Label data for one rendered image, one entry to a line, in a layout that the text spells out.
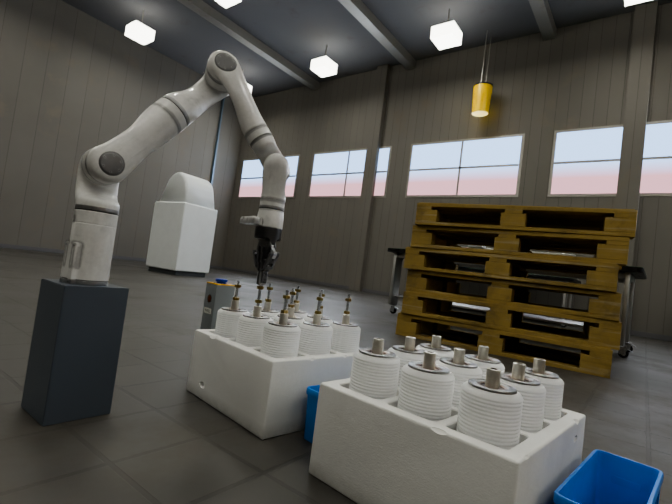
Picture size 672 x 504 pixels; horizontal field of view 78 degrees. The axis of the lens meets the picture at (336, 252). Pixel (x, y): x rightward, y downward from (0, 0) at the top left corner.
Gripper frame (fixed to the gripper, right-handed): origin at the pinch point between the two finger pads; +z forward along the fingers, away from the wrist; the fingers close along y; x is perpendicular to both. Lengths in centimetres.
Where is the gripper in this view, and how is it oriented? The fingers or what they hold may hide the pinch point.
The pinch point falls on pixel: (261, 278)
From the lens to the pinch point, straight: 116.9
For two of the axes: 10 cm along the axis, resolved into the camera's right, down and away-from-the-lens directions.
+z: -1.3, 9.9, -0.5
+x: -8.1, -1.3, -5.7
